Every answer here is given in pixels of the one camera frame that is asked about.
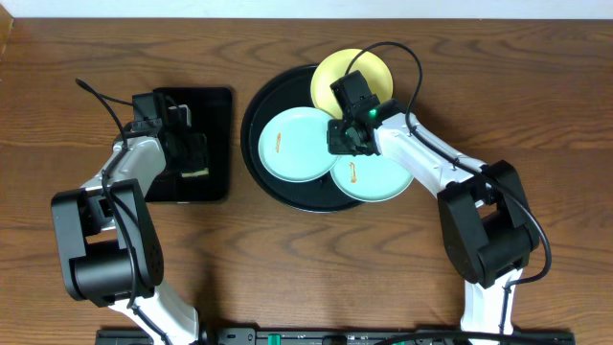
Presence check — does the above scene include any black round serving tray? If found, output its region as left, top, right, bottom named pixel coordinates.
left=240, top=64, right=361, bottom=213

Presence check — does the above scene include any light blue plate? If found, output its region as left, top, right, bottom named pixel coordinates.
left=258, top=106, right=339, bottom=183
left=330, top=155, right=414, bottom=202

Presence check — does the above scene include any black rectangular sponge tray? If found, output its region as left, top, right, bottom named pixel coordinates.
left=146, top=87, right=234, bottom=202

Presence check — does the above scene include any green yellow sponge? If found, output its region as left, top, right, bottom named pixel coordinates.
left=180, top=168, right=209, bottom=178

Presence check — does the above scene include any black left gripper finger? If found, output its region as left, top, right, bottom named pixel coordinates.
left=193, top=133, right=209, bottom=168
left=178, top=136, right=193, bottom=171

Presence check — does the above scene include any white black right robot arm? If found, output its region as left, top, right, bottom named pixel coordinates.
left=327, top=100, right=548, bottom=335

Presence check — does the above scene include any yellow plate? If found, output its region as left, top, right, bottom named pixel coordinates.
left=310, top=49, right=394, bottom=119

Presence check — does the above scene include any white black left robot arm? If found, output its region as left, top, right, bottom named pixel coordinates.
left=51, top=133, right=207, bottom=344

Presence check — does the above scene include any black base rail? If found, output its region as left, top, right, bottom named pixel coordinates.
left=94, top=328, right=577, bottom=345

